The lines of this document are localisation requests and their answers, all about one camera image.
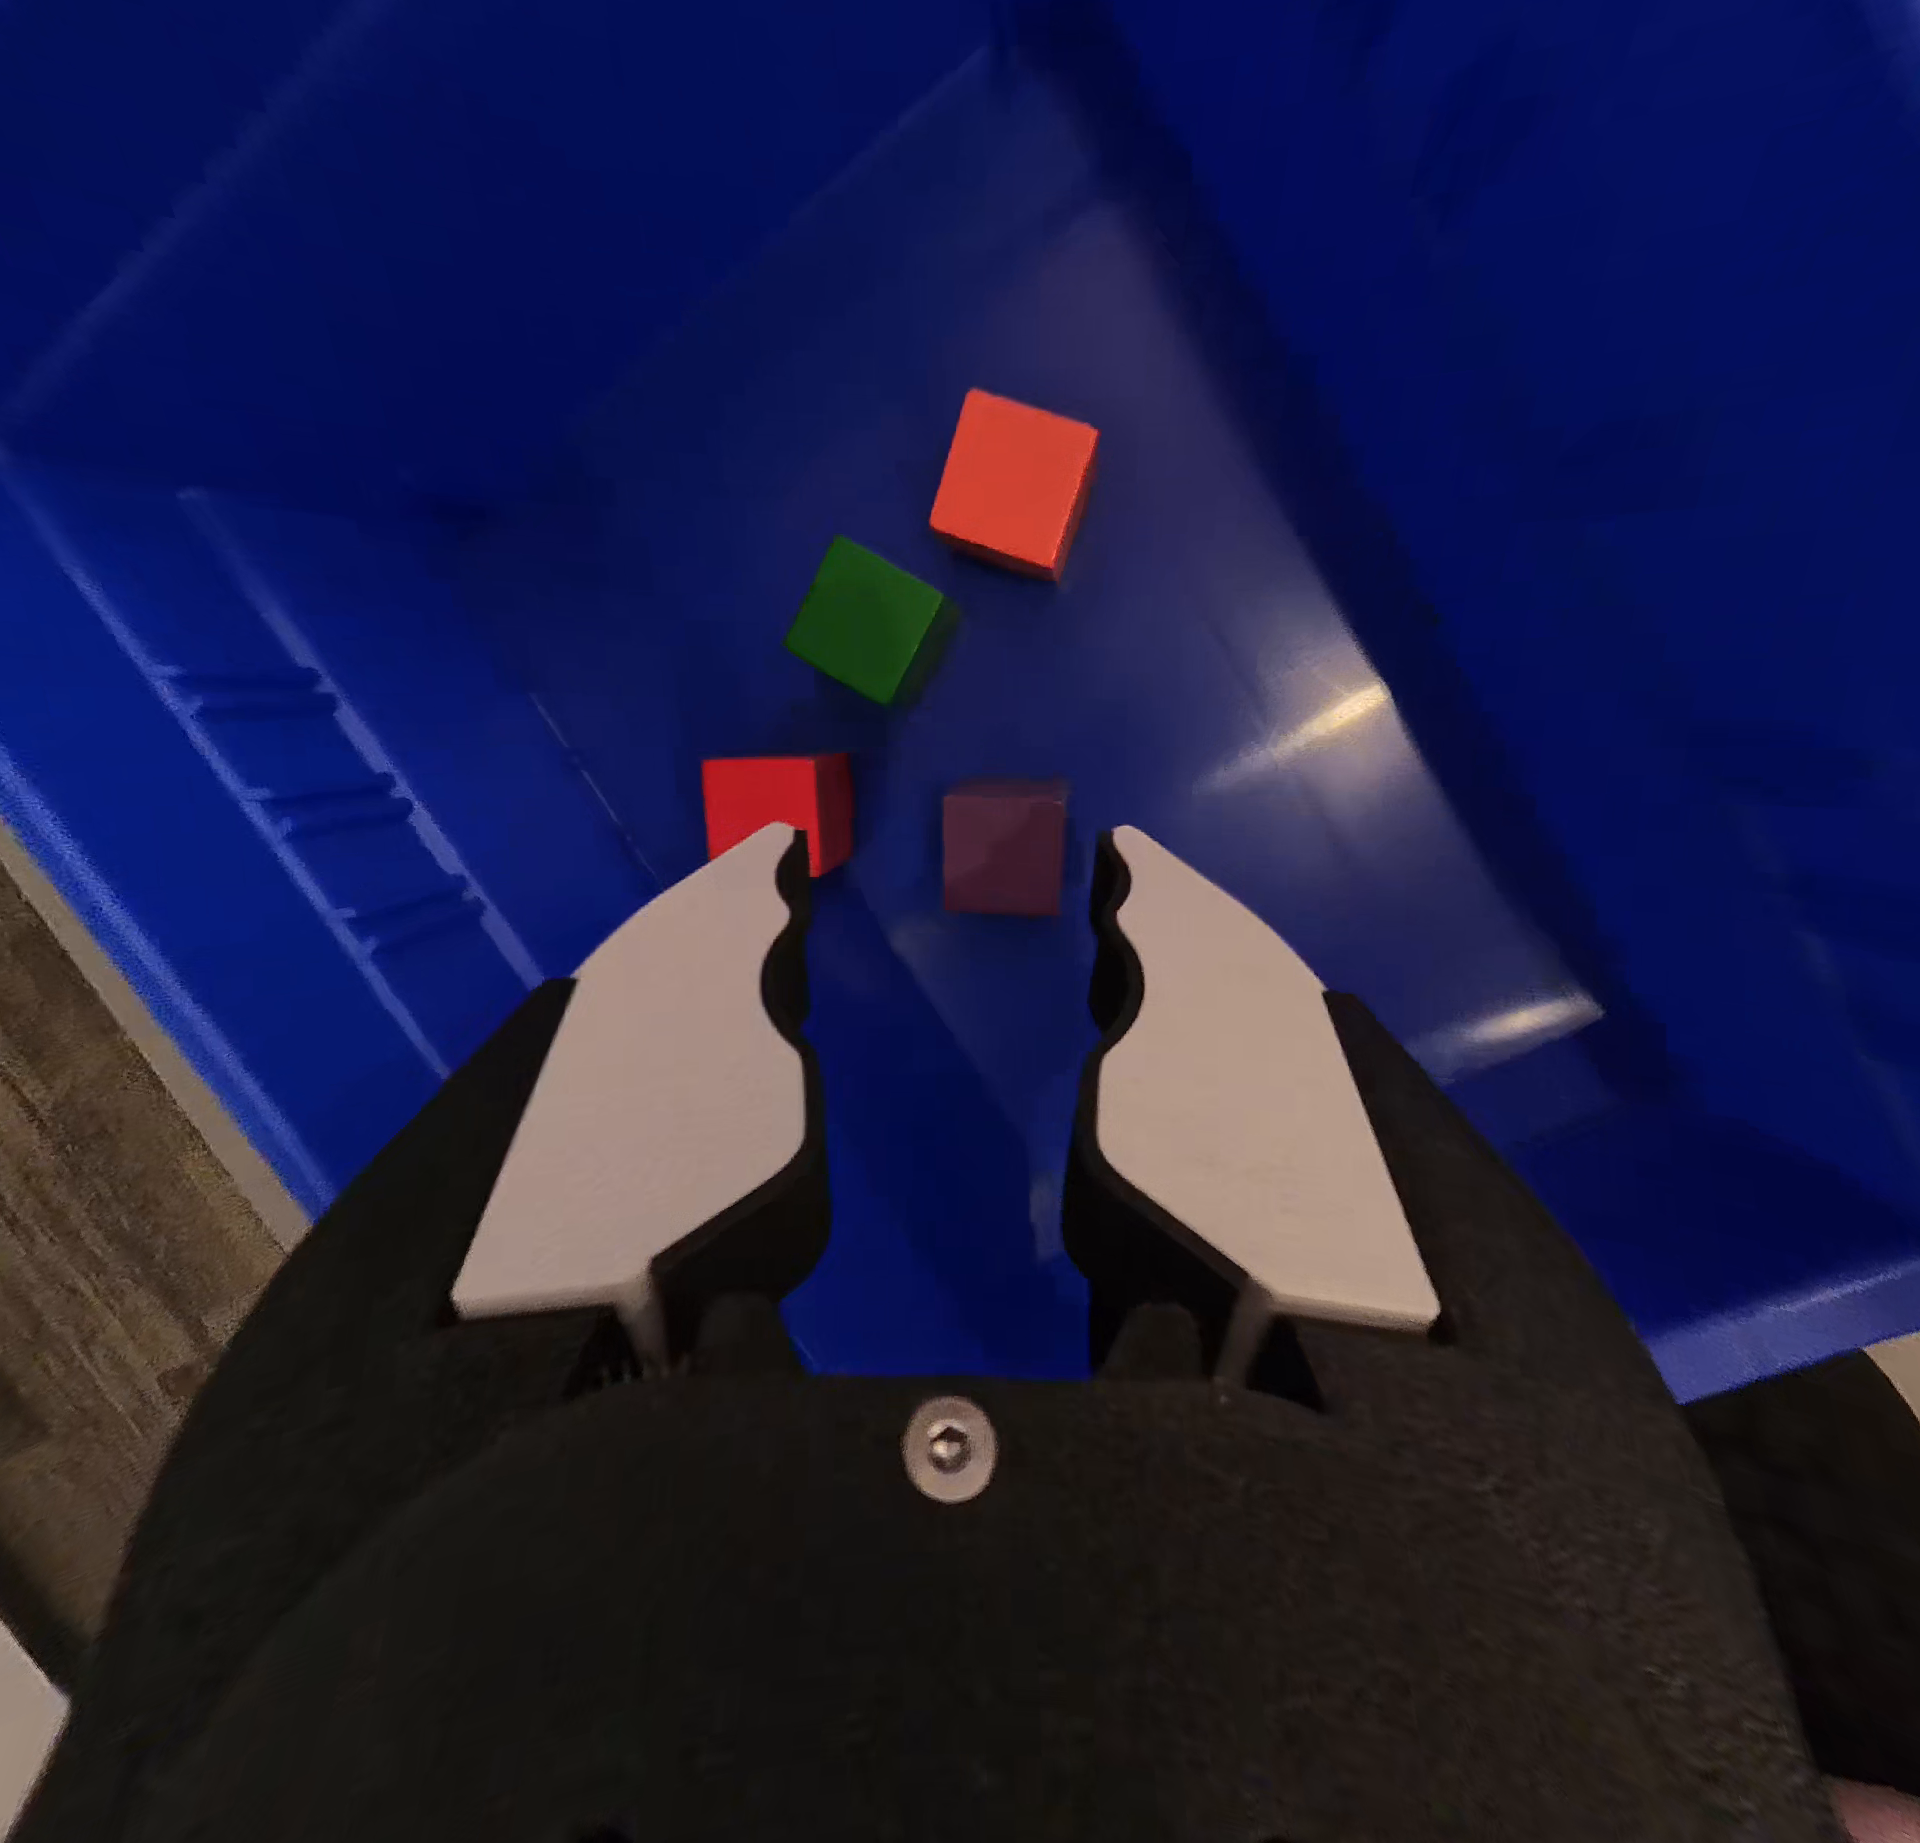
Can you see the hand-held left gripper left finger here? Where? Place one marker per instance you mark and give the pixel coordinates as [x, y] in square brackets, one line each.
[645, 1123]

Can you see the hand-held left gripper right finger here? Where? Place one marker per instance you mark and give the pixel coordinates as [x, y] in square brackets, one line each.
[1261, 1123]

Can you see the red wooden cube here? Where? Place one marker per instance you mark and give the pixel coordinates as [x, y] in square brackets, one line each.
[750, 799]

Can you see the purple wooden cube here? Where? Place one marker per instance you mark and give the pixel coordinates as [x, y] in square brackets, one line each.
[1002, 849]

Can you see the green wooden cube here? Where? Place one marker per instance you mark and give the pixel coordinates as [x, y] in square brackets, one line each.
[862, 619]

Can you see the orange wooden cube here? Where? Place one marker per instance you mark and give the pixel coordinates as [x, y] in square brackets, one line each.
[1013, 478]

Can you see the blue plastic bin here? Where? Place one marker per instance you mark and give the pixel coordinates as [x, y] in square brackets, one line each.
[450, 299]

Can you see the black oval pad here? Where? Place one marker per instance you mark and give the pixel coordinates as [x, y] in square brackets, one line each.
[1831, 1543]

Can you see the person's leg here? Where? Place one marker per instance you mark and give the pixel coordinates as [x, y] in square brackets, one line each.
[1882, 1816]

